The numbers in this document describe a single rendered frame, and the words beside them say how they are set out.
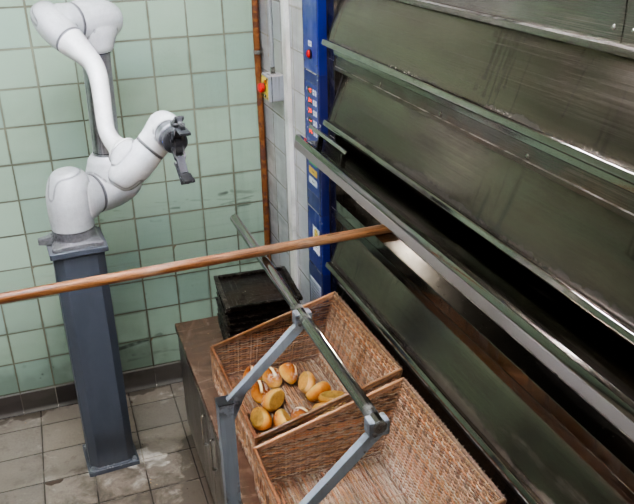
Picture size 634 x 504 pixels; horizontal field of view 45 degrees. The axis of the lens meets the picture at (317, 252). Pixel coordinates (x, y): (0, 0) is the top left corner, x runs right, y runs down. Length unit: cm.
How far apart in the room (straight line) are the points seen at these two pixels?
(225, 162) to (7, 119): 92
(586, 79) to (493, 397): 82
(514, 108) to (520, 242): 27
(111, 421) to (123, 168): 121
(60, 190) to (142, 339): 114
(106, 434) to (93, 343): 43
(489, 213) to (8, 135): 217
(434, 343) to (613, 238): 82
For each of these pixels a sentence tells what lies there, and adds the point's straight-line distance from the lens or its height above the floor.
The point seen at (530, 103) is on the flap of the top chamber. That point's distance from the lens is 158.
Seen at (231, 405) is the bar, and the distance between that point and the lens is 205.
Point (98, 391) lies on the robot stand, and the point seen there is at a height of 39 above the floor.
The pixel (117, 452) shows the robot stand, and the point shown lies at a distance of 338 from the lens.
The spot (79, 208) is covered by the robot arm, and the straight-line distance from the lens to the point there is 288.
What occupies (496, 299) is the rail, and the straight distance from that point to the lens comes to 151.
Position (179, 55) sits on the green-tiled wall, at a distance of 335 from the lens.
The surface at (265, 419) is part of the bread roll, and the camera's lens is 250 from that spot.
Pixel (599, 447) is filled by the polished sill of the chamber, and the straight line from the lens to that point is 161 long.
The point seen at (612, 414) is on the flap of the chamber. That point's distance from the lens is 129.
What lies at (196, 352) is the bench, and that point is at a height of 58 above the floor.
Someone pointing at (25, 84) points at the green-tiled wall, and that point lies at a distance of 332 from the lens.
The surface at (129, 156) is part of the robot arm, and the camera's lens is 247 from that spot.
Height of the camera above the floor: 213
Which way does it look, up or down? 25 degrees down
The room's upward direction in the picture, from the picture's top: 1 degrees counter-clockwise
